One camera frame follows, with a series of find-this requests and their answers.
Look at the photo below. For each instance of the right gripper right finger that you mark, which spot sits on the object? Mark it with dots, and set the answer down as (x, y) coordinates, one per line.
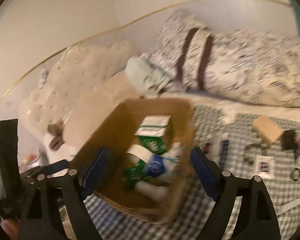
(211, 177)

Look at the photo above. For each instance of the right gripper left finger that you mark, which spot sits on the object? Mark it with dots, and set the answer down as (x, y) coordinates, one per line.
(80, 183)

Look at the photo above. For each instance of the crinkled plastic wrapper pack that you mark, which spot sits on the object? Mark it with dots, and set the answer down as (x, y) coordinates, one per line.
(216, 148)

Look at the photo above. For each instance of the green snack bag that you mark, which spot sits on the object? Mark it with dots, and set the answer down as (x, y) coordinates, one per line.
(131, 176)

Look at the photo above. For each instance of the white plush toy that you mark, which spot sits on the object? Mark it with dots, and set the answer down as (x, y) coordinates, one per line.
(162, 167)

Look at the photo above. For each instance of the white sachet dark label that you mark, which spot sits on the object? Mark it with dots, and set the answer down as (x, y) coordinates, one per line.
(264, 166)

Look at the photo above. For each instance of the white tissue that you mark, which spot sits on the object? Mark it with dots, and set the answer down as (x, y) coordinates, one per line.
(228, 119)

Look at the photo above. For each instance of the green white medicine box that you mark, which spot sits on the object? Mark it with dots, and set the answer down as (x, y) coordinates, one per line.
(156, 133)

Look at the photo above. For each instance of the brown kraft paper box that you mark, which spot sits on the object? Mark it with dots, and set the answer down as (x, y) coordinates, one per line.
(267, 130)

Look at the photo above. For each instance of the white foam strip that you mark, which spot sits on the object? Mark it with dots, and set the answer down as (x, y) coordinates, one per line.
(290, 205)

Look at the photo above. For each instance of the white tape roll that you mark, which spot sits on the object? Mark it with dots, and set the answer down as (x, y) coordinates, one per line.
(137, 153)

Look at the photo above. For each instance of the beige pillow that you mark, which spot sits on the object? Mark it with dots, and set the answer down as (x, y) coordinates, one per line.
(94, 108)

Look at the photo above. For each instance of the brown plush slippers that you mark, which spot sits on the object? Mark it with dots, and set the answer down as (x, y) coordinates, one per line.
(56, 130)

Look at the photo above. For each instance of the cardboard box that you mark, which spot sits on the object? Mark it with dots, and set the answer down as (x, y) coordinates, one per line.
(116, 133)

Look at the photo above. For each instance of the checkered bed sheet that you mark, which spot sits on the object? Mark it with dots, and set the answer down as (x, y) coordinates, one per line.
(196, 206)

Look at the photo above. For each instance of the small black pouch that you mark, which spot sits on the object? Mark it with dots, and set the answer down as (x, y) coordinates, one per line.
(288, 140)

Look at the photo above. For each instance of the mint green towel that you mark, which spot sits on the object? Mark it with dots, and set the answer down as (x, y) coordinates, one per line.
(146, 79)

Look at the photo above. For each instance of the floral duvet roll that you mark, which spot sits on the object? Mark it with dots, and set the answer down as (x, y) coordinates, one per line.
(254, 67)

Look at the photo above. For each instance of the tufted cream headboard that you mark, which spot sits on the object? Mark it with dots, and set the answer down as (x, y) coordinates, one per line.
(79, 71)

